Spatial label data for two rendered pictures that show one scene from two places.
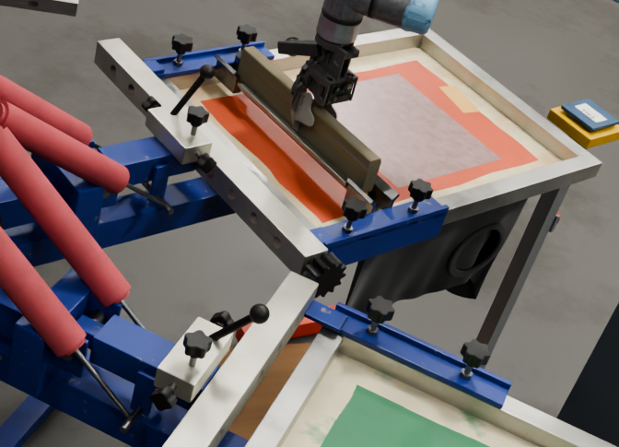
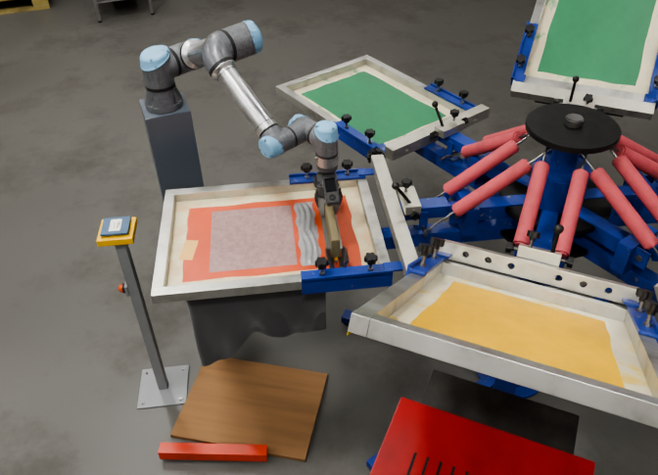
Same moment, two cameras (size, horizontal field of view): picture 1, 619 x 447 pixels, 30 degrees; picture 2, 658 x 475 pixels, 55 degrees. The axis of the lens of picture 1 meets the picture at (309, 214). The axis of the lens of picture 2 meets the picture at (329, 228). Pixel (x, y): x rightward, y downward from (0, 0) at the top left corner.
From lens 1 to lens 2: 347 cm
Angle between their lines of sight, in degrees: 96
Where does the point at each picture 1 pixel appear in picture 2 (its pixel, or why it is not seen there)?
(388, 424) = (378, 134)
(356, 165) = not seen: hidden behind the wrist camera
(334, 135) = not seen: hidden behind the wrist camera
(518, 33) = not seen: outside the picture
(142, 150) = (428, 202)
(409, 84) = (211, 263)
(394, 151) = (271, 222)
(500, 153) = (208, 214)
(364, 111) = (263, 248)
